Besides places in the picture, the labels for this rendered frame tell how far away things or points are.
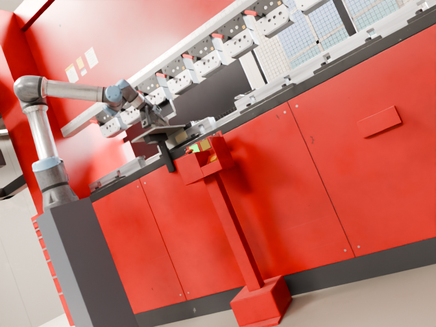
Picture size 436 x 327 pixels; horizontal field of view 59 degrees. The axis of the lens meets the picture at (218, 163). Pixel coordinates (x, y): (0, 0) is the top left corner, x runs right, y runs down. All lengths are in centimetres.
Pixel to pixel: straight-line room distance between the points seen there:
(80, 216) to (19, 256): 345
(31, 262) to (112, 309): 349
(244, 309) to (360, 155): 80
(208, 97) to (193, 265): 115
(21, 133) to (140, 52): 100
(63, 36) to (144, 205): 126
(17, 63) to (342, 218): 226
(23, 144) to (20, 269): 256
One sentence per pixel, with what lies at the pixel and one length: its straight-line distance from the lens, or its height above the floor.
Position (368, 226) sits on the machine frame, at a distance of 173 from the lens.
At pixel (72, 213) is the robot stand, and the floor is 73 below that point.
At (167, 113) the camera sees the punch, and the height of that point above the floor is 111.
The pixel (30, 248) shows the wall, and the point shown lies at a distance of 521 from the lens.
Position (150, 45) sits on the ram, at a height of 149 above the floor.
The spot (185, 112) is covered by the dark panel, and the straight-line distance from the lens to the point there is 279.
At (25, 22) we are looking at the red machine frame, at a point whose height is 217.
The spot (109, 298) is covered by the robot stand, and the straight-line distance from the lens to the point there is 176.
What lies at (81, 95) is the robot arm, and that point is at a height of 123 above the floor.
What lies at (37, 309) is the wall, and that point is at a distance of 517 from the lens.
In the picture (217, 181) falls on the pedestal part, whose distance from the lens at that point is 173.
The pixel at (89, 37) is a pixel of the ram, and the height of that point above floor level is 178.
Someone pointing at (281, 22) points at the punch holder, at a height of 118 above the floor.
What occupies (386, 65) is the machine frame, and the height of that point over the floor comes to 77.
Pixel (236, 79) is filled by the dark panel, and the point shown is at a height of 122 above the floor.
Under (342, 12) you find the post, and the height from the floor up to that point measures 130.
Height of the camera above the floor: 55
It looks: 5 degrees up
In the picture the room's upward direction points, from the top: 23 degrees counter-clockwise
